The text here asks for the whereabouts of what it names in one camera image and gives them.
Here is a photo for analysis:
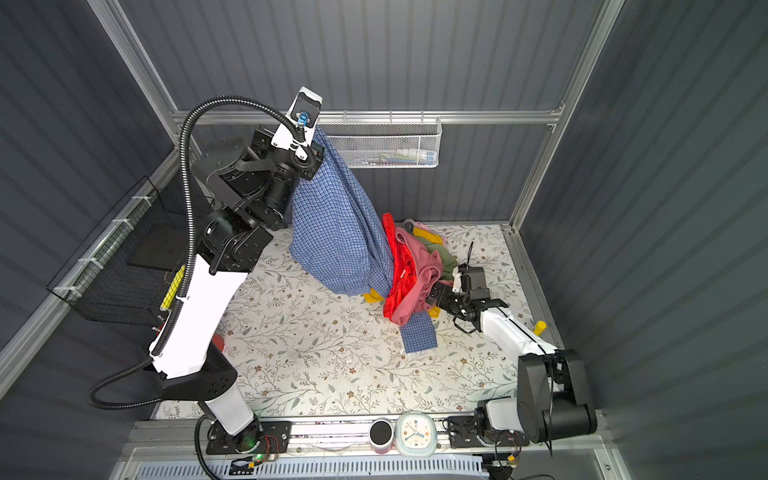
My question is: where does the white wire mesh basket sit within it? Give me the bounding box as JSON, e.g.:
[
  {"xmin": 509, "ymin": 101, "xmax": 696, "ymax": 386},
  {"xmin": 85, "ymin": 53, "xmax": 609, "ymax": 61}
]
[{"xmin": 320, "ymin": 117, "xmax": 443, "ymax": 169}]

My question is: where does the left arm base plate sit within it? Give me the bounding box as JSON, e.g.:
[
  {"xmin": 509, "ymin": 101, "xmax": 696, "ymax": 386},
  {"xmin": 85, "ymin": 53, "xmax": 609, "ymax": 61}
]
[{"xmin": 205, "ymin": 420, "xmax": 293, "ymax": 455}]

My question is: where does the olive green cloth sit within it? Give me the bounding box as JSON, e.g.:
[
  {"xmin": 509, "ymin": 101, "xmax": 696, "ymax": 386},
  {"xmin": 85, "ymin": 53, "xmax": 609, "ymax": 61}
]
[{"xmin": 418, "ymin": 237, "xmax": 459, "ymax": 282}]

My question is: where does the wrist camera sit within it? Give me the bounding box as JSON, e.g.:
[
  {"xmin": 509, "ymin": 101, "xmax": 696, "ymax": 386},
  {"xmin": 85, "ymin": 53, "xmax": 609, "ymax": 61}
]
[
  {"xmin": 271, "ymin": 87, "xmax": 323, "ymax": 149},
  {"xmin": 452, "ymin": 242, "xmax": 490, "ymax": 300}
]

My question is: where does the black corrugated cable hose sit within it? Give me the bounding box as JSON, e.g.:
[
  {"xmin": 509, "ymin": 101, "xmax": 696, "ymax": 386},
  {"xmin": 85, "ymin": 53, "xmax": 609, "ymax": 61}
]
[{"xmin": 86, "ymin": 95, "xmax": 301, "ymax": 412}]

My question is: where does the yellow marker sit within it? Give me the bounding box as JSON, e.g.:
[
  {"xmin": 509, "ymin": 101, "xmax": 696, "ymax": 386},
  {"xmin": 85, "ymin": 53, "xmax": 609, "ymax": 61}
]
[{"xmin": 533, "ymin": 321, "xmax": 547, "ymax": 337}]

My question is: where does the yellow cloth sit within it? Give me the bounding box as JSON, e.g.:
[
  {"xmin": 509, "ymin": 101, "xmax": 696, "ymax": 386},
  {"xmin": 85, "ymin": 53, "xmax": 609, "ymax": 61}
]
[{"xmin": 362, "ymin": 227, "xmax": 445, "ymax": 319}]

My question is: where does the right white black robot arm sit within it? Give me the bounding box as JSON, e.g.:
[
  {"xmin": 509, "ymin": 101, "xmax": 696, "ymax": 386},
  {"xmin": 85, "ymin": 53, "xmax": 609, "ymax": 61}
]
[{"xmin": 427, "ymin": 264, "xmax": 598, "ymax": 445}]

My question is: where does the white vented cable tray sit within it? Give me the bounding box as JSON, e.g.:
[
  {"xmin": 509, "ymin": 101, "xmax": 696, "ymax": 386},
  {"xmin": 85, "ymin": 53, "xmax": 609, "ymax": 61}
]
[{"xmin": 134, "ymin": 454, "xmax": 490, "ymax": 480}]

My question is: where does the floral table mat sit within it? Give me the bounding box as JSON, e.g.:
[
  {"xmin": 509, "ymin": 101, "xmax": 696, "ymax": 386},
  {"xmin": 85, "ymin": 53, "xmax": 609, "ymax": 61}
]
[{"xmin": 218, "ymin": 230, "xmax": 517, "ymax": 417}]

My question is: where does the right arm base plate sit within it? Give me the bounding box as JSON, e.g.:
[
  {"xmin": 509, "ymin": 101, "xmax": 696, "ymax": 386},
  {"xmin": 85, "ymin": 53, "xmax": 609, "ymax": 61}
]
[{"xmin": 442, "ymin": 416, "xmax": 530, "ymax": 449}]

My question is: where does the white mint alarm clock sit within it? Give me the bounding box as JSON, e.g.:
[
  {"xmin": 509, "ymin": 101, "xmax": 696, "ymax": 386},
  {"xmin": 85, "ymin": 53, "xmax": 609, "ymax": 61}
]
[{"xmin": 394, "ymin": 412, "xmax": 438, "ymax": 457}]

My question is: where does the red pen cup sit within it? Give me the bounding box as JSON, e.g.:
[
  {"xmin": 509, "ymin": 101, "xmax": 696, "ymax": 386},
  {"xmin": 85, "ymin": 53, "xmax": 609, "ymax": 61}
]
[{"xmin": 212, "ymin": 333, "xmax": 225, "ymax": 352}]

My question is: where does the dusty pink cloth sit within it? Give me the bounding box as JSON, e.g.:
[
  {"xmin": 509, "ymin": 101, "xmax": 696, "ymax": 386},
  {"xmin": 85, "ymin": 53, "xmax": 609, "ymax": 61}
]
[{"xmin": 398, "ymin": 227, "xmax": 442, "ymax": 316}]

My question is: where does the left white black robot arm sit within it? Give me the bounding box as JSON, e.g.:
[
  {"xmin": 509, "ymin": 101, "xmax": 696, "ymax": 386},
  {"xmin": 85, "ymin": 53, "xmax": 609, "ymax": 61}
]
[{"xmin": 151, "ymin": 126, "xmax": 322, "ymax": 453}]

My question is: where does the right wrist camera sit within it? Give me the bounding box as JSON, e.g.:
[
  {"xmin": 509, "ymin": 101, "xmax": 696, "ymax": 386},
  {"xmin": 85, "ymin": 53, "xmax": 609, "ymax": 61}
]
[{"xmin": 452, "ymin": 242, "xmax": 490, "ymax": 300}]

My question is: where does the black round speaker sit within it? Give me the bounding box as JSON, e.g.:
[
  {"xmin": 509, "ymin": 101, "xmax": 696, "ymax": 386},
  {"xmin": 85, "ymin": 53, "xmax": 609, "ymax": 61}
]
[{"xmin": 368, "ymin": 419, "xmax": 395, "ymax": 454}]

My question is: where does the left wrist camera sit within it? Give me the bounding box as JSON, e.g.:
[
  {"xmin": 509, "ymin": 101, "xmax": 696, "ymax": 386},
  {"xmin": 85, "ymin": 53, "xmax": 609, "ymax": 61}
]
[{"xmin": 271, "ymin": 87, "xmax": 323, "ymax": 149}]

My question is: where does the black wire basket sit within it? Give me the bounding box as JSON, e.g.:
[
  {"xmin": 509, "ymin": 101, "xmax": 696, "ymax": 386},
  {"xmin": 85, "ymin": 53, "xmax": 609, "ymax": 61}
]
[{"xmin": 47, "ymin": 177, "xmax": 187, "ymax": 328}]

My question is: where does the red cloth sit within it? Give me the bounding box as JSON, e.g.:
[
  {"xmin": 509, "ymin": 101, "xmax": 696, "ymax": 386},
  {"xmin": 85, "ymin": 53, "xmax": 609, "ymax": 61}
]
[{"xmin": 382, "ymin": 213, "xmax": 417, "ymax": 327}]

